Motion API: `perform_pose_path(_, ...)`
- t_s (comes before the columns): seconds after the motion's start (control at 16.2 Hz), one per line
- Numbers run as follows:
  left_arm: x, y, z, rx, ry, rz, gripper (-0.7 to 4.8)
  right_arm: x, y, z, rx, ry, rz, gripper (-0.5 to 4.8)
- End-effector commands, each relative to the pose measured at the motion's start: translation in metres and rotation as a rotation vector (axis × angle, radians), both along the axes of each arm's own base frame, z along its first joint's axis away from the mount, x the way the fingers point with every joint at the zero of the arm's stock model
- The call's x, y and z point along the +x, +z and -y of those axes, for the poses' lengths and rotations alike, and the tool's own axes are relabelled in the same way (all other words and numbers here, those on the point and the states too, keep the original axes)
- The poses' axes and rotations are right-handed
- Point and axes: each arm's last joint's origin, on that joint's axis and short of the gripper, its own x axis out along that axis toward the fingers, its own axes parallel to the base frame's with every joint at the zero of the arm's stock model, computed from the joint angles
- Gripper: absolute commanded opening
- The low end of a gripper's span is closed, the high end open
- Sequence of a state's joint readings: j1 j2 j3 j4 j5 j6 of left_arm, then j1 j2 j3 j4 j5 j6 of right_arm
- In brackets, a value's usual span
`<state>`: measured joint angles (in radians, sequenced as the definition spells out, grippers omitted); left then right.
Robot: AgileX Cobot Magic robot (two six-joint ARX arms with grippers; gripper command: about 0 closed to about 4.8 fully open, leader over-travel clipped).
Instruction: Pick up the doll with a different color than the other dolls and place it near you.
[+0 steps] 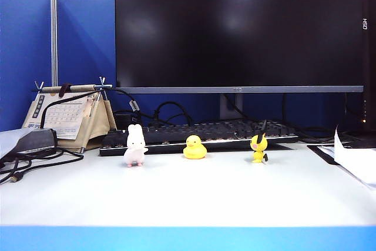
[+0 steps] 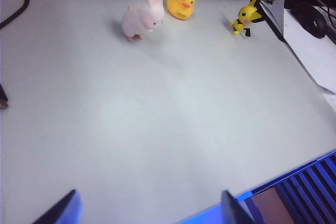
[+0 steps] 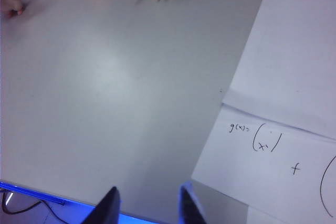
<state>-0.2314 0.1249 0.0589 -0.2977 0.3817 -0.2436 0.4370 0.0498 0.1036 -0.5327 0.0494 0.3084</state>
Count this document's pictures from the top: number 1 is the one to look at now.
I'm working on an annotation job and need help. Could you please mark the beige desk calendar with rod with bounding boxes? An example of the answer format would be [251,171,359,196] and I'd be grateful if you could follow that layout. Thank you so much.
[22,76,118,153]

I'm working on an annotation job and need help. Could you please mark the black looped cables behind keyboard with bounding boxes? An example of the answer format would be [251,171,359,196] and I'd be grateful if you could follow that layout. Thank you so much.
[146,101,195,128]

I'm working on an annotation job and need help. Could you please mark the white rabbit doll pink feet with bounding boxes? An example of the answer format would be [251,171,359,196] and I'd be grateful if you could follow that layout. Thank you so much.
[123,123,149,168]

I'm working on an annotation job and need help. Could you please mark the black flat pad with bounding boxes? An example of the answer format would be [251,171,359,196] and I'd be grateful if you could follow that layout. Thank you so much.
[307,144,344,166]

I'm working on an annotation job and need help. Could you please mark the black cable bundle gold plug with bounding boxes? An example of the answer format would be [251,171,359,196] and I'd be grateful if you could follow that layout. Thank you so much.
[0,146,85,185]

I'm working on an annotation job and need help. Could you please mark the black cable with label tag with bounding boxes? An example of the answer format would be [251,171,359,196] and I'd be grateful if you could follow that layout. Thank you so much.
[39,87,142,130]

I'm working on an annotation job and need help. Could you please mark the black portrait monitor HSD logo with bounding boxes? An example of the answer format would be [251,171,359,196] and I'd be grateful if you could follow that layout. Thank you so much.
[345,0,376,135]

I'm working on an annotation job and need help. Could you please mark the black box device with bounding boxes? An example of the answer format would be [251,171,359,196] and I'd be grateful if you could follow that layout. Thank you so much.
[11,128,58,154]

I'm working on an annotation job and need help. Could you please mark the large black computer monitor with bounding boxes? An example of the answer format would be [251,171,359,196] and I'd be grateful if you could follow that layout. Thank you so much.
[115,0,364,94]

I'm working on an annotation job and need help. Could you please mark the yellow rubber duck doll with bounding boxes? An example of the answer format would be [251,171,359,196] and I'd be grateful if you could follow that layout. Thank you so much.
[183,135,208,160]

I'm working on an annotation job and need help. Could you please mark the black mechanical keyboard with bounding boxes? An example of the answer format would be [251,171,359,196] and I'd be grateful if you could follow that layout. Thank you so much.
[99,119,300,157]

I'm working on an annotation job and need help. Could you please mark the white paper sheet under box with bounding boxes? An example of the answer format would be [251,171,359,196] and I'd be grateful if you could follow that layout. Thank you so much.
[0,127,41,159]

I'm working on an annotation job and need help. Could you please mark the small black power adapter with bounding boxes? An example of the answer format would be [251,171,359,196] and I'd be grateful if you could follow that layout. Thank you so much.
[112,111,139,131]

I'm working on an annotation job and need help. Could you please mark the grey monitor stand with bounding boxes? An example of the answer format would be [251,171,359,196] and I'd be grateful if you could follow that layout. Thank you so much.
[219,92,245,121]

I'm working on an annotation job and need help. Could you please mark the grey partition frame post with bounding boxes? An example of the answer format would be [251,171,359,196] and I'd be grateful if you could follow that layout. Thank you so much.
[49,0,59,87]

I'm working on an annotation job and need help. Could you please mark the yellow black-eared mouse doll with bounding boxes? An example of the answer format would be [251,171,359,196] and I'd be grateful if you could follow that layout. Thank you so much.
[249,132,269,164]

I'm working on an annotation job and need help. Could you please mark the black cables beside monitor stand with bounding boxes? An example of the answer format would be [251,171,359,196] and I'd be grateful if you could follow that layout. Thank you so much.
[281,93,348,143]

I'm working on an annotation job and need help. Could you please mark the folded white paper sheet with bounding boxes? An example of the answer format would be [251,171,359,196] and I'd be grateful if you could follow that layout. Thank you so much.
[318,124,376,190]

